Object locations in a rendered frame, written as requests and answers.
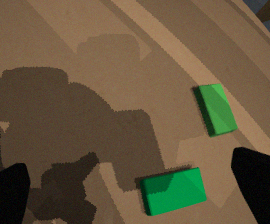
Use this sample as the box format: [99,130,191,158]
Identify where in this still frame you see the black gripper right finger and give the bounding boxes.
[231,147,270,224]

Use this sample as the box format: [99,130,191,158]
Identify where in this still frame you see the green rectangular block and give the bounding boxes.
[195,83,237,137]
[140,168,207,216]

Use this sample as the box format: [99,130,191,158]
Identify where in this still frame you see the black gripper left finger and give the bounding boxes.
[0,163,31,224]

